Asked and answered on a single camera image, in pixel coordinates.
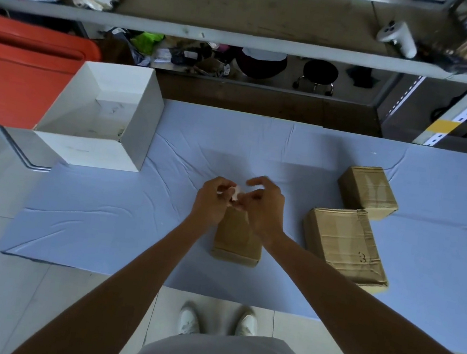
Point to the person's right white shoe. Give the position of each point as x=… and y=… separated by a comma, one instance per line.
x=247, y=324

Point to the medium brown cardboard box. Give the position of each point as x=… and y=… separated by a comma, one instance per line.
x=233, y=243

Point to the person's left hand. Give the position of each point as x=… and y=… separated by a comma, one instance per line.
x=210, y=206

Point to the person's left forearm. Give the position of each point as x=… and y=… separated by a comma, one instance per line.
x=106, y=295

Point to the small black device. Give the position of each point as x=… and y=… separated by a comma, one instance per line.
x=446, y=59

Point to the red plastic chair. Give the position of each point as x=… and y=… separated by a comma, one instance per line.
x=15, y=77

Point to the black rolling stool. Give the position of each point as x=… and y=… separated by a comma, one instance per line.
x=320, y=69

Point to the small brown cardboard box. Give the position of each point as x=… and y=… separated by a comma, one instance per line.
x=366, y=190

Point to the person's left white shoe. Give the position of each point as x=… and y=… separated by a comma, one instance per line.
x=189, y=321

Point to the person's white shoe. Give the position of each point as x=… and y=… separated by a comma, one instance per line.
x=189, y=321
x=247, y=324

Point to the long gray shelf board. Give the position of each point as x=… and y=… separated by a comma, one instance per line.
x=247, y=9

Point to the white handheld controller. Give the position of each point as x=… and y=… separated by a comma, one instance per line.
x=400, y=36

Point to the blue table cloth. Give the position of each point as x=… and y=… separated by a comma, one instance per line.
x=421, y=251

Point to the person's right forearm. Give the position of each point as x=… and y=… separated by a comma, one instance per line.
x=380, y=331

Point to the person's right hand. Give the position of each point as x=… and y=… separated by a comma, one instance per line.
x=265, y=213

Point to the yellow tape strip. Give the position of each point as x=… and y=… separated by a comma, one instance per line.
x=443, y=127

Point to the large cardboard box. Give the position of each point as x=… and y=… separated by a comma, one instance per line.
x=345, y=241

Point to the white barcode label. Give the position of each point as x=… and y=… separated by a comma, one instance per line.
x=235, y=194

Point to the bright green bag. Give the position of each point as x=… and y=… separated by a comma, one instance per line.
x=146, y=41

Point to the white bin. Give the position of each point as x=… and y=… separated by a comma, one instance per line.
x=144, y=120

